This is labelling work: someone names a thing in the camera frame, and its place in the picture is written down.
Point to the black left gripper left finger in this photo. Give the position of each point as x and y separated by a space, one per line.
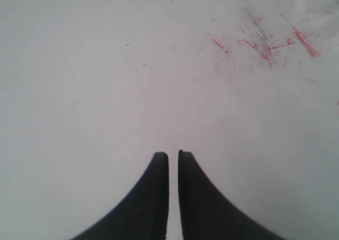
143 212

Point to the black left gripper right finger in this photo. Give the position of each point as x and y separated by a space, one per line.
205 212

